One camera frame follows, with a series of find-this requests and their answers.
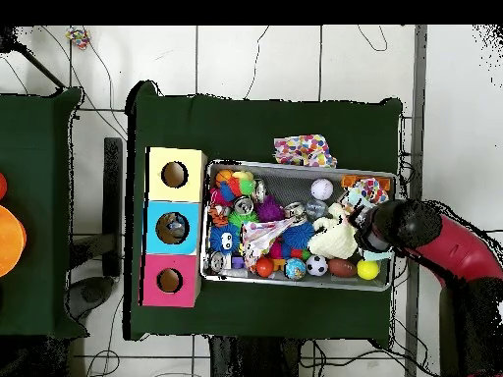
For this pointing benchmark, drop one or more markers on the polka dot cloth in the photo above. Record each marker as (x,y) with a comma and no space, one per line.
(263,234)
(305,151)
(371,188)

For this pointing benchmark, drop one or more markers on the blue spiky ball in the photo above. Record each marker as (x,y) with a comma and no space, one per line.
(295,236)
(222,238)

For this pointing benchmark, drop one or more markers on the white knitted cloth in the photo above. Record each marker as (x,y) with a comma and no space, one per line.
(334,239)

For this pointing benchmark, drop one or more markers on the mint green knitted cloth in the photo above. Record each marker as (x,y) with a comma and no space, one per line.
(377,255)

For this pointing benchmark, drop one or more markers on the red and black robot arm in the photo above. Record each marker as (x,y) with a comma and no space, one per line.
(456,251)

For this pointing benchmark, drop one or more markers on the wooden box with three holes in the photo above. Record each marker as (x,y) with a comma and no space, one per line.
(192,184)

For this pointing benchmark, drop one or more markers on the purple spiky ball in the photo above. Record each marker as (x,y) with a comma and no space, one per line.
(271,209)

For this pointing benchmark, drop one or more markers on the rainbow spiky caterpillar toy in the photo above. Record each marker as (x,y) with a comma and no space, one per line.
(232,186)

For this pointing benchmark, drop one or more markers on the orange striped tiger toy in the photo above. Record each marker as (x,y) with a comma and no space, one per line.
(217,214)

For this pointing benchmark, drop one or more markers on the small red ball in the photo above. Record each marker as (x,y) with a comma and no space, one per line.
(265,267)

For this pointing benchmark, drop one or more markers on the small white baseball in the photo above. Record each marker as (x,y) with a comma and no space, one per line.
(322,188)

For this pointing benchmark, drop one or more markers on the small globe print ball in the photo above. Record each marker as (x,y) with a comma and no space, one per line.
(295,269)

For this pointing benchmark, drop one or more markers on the small soccer ball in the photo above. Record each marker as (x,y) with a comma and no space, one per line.
(317,265)

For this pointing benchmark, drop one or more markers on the small brown football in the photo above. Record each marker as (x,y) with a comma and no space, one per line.
(342,267)

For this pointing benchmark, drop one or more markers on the smooth yellow ball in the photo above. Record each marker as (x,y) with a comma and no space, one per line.
(368,269)

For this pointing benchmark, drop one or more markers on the green cloth side table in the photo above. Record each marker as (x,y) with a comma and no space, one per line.
(39,157)

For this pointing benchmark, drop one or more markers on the orange round object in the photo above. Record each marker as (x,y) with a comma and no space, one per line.
(9,239)

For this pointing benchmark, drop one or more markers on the small colourful floor toy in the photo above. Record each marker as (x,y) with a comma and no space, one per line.
(77,36)

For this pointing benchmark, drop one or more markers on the red round object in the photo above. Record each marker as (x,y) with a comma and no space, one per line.
(2,186)

